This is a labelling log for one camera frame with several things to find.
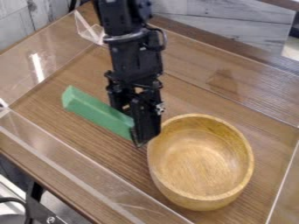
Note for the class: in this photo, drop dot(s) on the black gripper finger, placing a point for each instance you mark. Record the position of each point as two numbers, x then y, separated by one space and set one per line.
120 97
147 120

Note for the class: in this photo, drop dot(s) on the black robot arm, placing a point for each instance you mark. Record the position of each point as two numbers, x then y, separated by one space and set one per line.
123 16

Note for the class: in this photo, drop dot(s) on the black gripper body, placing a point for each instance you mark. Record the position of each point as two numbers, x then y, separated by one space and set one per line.
138 61

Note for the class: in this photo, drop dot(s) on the brown wooden bowl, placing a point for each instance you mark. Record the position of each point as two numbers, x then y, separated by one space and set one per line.
200 161

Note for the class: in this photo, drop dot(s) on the black table leg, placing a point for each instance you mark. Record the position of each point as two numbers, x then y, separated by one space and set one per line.
35 191

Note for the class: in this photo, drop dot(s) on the green rectangular block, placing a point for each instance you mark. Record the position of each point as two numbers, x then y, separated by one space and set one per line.
94 110

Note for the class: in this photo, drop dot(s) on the clear acrylic tray wall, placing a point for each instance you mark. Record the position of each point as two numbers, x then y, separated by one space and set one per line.
94 169

